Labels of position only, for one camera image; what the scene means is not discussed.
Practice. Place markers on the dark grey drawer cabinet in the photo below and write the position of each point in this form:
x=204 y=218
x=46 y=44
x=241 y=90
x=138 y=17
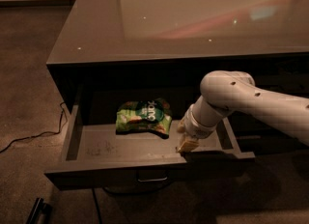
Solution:
x=147 y=44

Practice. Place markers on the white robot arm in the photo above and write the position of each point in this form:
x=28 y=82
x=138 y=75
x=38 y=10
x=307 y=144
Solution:
x=224 y=92

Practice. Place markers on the black metal object on floor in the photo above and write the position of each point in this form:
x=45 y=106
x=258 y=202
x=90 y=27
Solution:
x=40 y=212

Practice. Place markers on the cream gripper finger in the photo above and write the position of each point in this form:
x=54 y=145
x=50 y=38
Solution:
x=187 y=144

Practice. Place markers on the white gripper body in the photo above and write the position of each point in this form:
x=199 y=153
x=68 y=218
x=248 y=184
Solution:
x=198 y=128

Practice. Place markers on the dark grey drawer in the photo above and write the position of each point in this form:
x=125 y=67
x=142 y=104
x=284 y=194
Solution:
x=95 y=155

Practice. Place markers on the green snack bag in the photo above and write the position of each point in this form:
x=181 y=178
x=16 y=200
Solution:
x=145 y=116

